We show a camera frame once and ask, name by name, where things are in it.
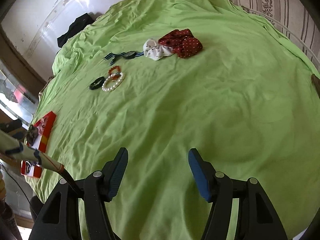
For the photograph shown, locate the black scrunchie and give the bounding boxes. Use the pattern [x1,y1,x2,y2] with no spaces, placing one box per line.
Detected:
[89,76,106,90]

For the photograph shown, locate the orange bead bracelet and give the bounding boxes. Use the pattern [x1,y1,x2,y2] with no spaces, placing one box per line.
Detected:
[108,65,122,81]

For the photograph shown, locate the white pearl bracelet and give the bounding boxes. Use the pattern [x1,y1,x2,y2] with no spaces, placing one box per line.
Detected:
[101,71,125,92]

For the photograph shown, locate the red polka dot scrunchie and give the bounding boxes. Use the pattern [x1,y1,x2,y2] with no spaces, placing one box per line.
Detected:
[158,29,203,59]

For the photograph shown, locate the dark patterned scrunchie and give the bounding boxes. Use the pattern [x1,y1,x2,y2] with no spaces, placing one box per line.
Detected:
[25,125,39,145]

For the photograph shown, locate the red rimmed white tray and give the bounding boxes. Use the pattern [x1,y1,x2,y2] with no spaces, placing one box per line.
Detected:
[21,111,56,178]

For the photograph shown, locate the window with lattice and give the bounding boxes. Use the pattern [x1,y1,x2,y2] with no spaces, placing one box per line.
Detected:
[1,70,39,129]

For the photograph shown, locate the black garment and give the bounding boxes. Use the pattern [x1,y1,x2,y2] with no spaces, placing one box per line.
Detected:
[57,13,94,48]

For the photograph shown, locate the green bed sheet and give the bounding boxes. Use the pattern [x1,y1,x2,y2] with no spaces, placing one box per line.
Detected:
[34,0,319,239]

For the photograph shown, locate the white patterned scrunchie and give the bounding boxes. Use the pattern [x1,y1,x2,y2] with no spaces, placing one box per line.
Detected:
[143,38,174,61]

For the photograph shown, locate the striped floral mattress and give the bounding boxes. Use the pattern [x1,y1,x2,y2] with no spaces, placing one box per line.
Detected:
[231,0,319,69]

